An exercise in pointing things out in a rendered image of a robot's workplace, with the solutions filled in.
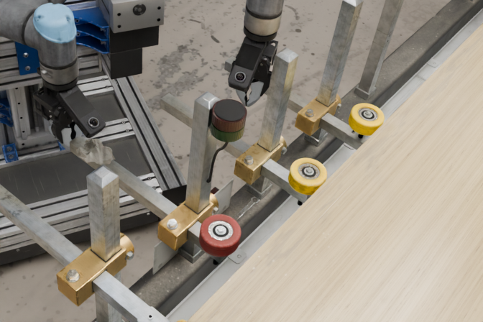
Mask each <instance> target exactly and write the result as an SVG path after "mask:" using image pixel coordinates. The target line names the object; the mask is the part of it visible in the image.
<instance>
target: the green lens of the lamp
mask: <svg viewBox="0 0 483 322"><path fill-rule="evenodd" d="M244 127H245V125H244ZM244 127H243V128H242V129H240V130H239V131H237V132H223V131H221V130H219V129H217V128H216V127H215V126H214V125H213V123H212V121H211V127H210V131H211V134H212V135H213V136H214V137H215V138H216V139H217V140H220V141H222V142H235V141H237V140H239V139H241V138H242V136H243V134H244Z"/></svg>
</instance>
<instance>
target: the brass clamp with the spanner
mask: <svg viewBox="0 0 483 322"><path fill-rule="evenodd" d="M218 207H219V202H218V201H217V199H216V197H215V196H214V194H212V193H210V198H209V204H208V205H207V206H206V207H205V208H204V209H203V210H202V211H201V212H199V213H196V212H195V211H194V210H192V209H191V208H189V207H188V206H186V204H185V201H184V202H183V203H181V204H180V205H179V206H178V207H177V208H176V209H175V210H174V211H172V212H171V213H170V214H169V215H167V216H166V217H165V218H164V219H163V220H161V222H159V224H158V235H157V238H158V239H160V240H161V241H162V242H164V243H165V244H166V245H168V246H169V247H170V248H171V249H173V250H174V251H176V250H177V249H179V248H180V247H181V246H182V245H183V244H184V243H186V242H187V240H188V230H189V228H190V227H192V226H193V225H194V224H195V223H196V222H197V221H198V222H200V223H201V224H202V223H203V221H204V220H205V219H206V218H208V217H209V216H212V214H213V213H214V214H217V213H218V211H219V209H218ZM170 219H175V220H176V221H177V224H178V227H177V228H176V229H174V230H171V229H169V228H168V227H167V223H168V221H169V220H170Z"/></svg>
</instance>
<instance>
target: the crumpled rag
mask: <svg viewBox="0 0 483 322"><path fill-rule="evenodd" d="M84 143H85V144H84V146H85V147H83V148H82V147H79V148H78V149H77V150H76V153H77V154H78V157H80V158H82V159H83V160H85V161H86V162H95V163H96V164H99V163H100V164H102V163H103V164H104V163H106V164H109V165H110V163H111V161H112V160H115V158H114V156H113V154H112V152H113V151H112V149H111V148H110V147H105V146H103V144H102V141H101V140H99V139H87V140H86V141H85V142H84Z"/></svg>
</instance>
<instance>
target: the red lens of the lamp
mask: <svg viewBox="0 0 483 322"><path fill-rule="evenodd" d="M223 100H233V99H223ZM223 100H220V101H223ZM234 101H236V100H234ZM218 102H219V101H217V102H216V103H215V104H214V105H213V108H212V115H211V121H212V123H213V125H214V126H215V127H216V128H217V129H220V130H221V131H224V132H236V131H239V130H240V129H242V128H243V127H244V125H245V122H246V117H247V109H246V107H245V106H244V105H243V104H242V103H241V102H239V101H237V102H239V103H240V104H241V105H242V106H243V107H244V109H245V115H244V117H243V118H242V119H240V120H238V121H224V120H222V119H220V118H218V117H217V115H216V114H215V112H214V107H215V105H216V104H217V103H218Z"/></svg>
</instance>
